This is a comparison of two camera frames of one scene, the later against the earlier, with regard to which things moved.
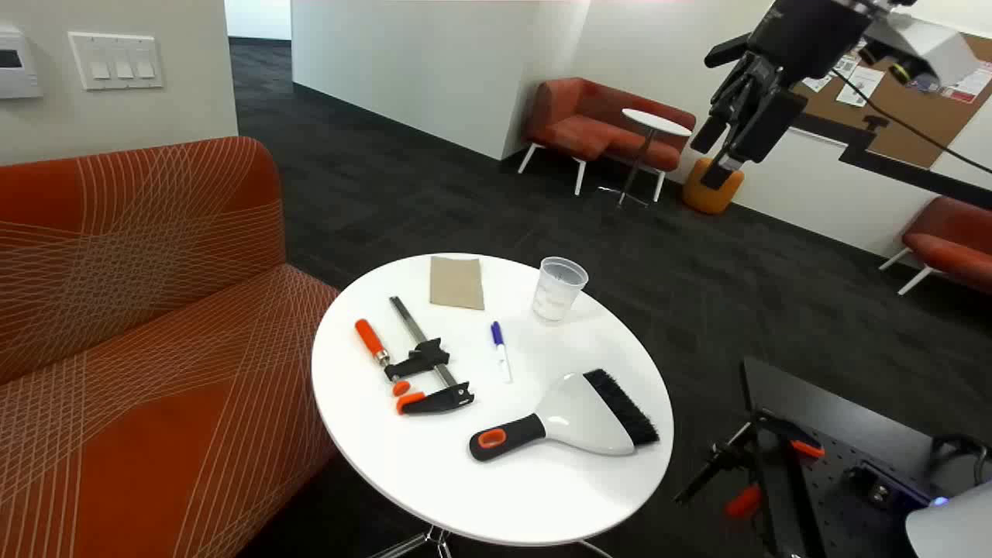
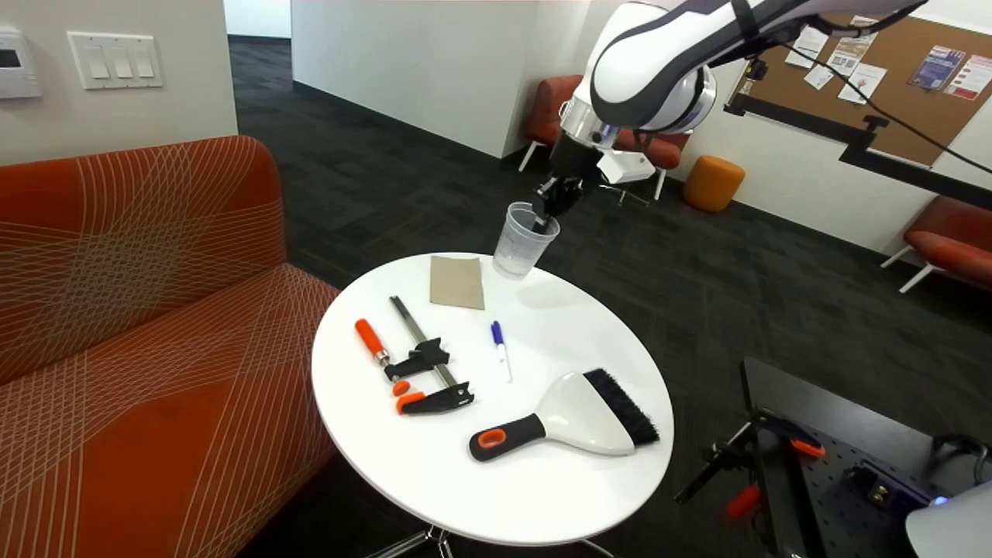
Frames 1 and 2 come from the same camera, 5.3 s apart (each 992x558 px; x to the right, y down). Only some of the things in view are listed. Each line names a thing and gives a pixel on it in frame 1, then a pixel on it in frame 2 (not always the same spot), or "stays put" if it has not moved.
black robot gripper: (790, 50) → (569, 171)
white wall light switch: (116, 60) stays put
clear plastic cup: (558, 283) → (521, 240)
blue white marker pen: (498, 340) stays put
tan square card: (456, 283) stays put
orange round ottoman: (704, 196) stays put
